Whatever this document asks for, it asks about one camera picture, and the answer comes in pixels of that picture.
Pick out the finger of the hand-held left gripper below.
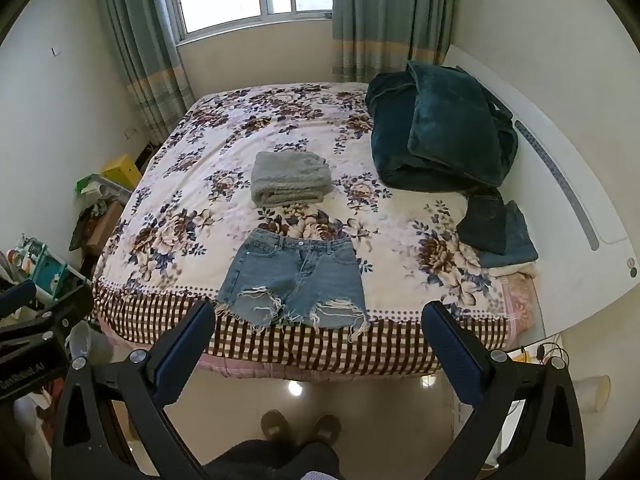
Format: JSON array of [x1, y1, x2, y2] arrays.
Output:
[[0, 286, 95, 347], [0, 280, 39, 319]]

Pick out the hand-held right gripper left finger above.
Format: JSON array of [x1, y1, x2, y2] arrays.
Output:
[[50, 300, 217, 480]]

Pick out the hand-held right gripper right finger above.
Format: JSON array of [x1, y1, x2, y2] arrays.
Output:
[[421, 301, 587, 480]]

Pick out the ripped blue denim shorts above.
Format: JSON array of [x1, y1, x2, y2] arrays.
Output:
[[214, 227, 372, 343]]

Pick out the clear plastic scoop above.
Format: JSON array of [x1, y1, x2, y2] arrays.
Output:
[[67, 321, 94, 362]]

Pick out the teal plastic rack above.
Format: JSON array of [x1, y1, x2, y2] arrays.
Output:
[[22, 240, 69, 297]]

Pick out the brown cardboard box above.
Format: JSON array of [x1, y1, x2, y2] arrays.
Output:
[[70, 200, 126, 257]]

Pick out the brown slipper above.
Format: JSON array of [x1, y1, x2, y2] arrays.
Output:
[[311, 414, 343, 445], [261, 409, 292, 443]]

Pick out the green and white bag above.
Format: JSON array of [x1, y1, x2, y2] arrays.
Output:
[[75, 174, 122, 211]]

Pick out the folded blue jeans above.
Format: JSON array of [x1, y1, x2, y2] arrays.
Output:
[[477, 200, 540, 268]]

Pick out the folded dark navy jeans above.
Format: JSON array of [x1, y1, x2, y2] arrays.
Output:
[[456, 187, 508, 256]]

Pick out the person's dark trouser legs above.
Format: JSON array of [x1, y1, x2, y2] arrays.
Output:
[[202, 439, 346, 480]]

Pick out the white cup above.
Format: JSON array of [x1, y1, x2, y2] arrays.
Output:
[[570, 375, 612, 416]]

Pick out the yellow box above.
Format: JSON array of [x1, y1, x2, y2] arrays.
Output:
[[101, 154, 143, 191]]

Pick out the floral bedspread bed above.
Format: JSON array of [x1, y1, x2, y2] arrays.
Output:
[[90, 81, 543, 378]]

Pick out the folded grey knit sweater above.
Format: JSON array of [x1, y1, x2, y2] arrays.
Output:
[[250, 150, 332, 207]]

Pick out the dark teal folded blanket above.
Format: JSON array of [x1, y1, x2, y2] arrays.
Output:
[[365, 71, 483, 192]]

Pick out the white headboard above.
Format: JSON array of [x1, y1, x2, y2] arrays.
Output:
[[445, 45, 640, 341]]

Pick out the dark teal cushion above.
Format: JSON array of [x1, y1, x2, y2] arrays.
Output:
[[406, 60, 519, 188]]

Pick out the teal striped curtain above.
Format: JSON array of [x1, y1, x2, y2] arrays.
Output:
[[92, 0, 196, 146], [331, 0, 458, 83]]

